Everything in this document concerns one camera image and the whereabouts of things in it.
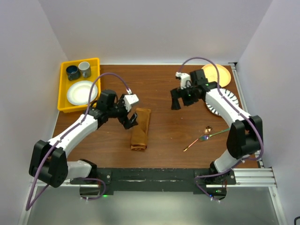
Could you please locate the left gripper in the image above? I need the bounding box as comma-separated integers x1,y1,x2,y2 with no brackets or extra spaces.
107,94,138,129

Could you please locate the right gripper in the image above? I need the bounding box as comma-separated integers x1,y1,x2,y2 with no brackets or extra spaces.
171,83,199,111

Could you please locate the brown cloth napkin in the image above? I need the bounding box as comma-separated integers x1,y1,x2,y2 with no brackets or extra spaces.
130,108,151,151

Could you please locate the rose gold spoon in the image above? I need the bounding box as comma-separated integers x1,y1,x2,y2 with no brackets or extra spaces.
183,126,212,152

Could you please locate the iridescent fork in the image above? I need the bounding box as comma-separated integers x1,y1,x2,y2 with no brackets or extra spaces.
199,128,230,141

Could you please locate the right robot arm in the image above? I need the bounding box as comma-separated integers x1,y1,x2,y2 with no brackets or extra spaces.
171,69,264,184

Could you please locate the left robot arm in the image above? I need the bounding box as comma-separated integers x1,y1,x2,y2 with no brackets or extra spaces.
29,90,139,188

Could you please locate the yellow plate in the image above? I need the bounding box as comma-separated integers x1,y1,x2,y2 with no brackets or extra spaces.
202,64,231,88

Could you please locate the black striped white plate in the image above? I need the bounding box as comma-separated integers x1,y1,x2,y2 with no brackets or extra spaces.
206,88,239,117

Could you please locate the white bowl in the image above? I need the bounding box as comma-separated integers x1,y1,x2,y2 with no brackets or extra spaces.
67,81,93,106

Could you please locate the yellow plastic tray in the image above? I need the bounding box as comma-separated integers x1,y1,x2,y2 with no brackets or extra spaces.
57,58,100,113

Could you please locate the grey mug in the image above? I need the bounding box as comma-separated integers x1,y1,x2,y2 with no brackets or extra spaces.
78,61,91,78

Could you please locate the dark blue mug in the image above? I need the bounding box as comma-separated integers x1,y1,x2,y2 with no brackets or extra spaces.
66,65,81,81

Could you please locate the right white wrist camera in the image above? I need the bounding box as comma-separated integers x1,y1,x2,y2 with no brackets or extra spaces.
175,72,192,90

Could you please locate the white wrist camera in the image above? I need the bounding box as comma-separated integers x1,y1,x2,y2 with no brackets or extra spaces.
123,94,139,112
175,72,192,90

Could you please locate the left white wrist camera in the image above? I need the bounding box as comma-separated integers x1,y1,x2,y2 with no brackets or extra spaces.
123,94,139,112

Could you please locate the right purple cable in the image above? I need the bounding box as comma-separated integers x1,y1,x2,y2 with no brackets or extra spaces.
178,57,265,202

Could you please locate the purple cable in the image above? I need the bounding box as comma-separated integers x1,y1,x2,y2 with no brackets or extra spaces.
178,57,265,202
25,72,132,211

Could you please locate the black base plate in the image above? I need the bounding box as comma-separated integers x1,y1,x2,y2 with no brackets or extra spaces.
70,167,235,200

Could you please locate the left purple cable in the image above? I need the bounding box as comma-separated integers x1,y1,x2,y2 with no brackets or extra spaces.
25,72,132,211

